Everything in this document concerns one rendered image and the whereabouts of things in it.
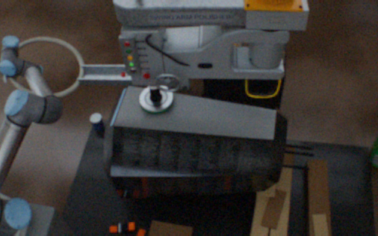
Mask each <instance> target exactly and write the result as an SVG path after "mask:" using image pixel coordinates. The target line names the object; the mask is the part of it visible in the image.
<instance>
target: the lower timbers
mask: <svg viewBox="0 0 378 236"><path fill-rule="evenodd" d="M285 151H295V148H290V147H285ZM294 156H295V155H294V154H288V153H285V155H284V161H283V164H285V165H290V166H293V165H294ZM305 167H309V168H310V170H309V171H308V170H305V175H306V220H307V222H306V231H307V236H314V233H315V232H314V227H313V219H312V215H313V214H325V215H326V223H327V226H328V227H327V231H328V234H329V236H331V225H330V220H331V218H330V211H329V207H330V204H329V184H328V170H327V163H326V161H322V160H312V159H308V160H307V161H306V166H305Z"/></svg>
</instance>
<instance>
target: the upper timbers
mask: <svg viewBox="0 0 378 236"><path fill-rule="evenodd" d="M291 179H292V168H284V167H283V168H282V172H281V176H280V179H279V182H278V183H277V184H275V189H277V190H281V191H284V192H287V195H286V198H285V203H284V205H283V207H282V211H281V214H280V217H279V222H278V225H277V228H276V229H270V236H287V233H288V213H289V208H290V192H291ZM268 199H269V198H265V197H256V201H255V212H254V217H253V222H252V230H251V232H250V236H268V231H269V228H268V227H264V226H261V223H262V220H263V217H264V213H265V210H266V207H267V203H268Z"/></svg>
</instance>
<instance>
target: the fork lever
mask: <svg viewBox="0 0 378 236"><path fill-rule="evenodd" d="M81 68H84V78H77V81H80V84H85V85H113V86H116V85H140V86H155V85H152V84H132V81H131V76H126V77H125V78H122V77H121V73H122V72H125V73H126V74H127V72H126V66H125V65H118V66H115V65H81ZM178 85H179V82H178V81H175V82H173V84H172V87H178Z"/></svg>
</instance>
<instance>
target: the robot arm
mask: <svg viewBox="0 0 378 236"><path fill-rule="evenodd" d="M18 55H19V40H18V39H17V37H15V36H6V37H5V38H4V39H3V40H2V49H1V58H0V71H1V74H2V77H3V81H5V83H6V80H7V78H12V77H13V78H16V80H17V78H18V76H21V77H25V79H26V80H27V82H28V84H29V86H30V88H31V92H32V93H28V91H24V90H14V91H13V92H12V93H11V95H10V96H9V97H8V100H7V102H6V103H7V104H6V105H5V106H4V113H5V114H6V115H5V118H4V122H3V123H2V126H1V129H0V190H1V188H2V186H3V184H4V181H5V179H6V178H7V174H8V173H9V171H10V168H11V167H12V163H13V162H14V160H15V157H16V155H17V153H18V151H19V149H20V147H21V144H22V142H23V140H24V137H25V135H26V133H27V131H28V129H29V128H30V127H31V123H32V122H35V123H39V124H43V125H48V124H54V123H55V122H57V121H58V120H59V119H60V118H61V117H62V115H63V111H64V107H63V103H62V101H61V100H60V99H59V98H58V97H57V96H55V95H54V94H53V92H52V91H51V90H50V87H49V86H48V84H47V83H46V80H45V79H44V77H43V68H42V67H41V66H40V65H39V64H37V63H32V62H29V61H27V60H23V59H20V58H19V57H18ZM31 218H32V211H31V207H30V205H29V204H28V203H27V202H26V201H25V200H23V199H17V198H13V199H11V200H7V199H3V198H0V236H14V235H15V234H16V233H17V232H18V230H20V229H24V228H25V227H26V226H27V225H28V224H29V223H30V222H31Z"/></svg>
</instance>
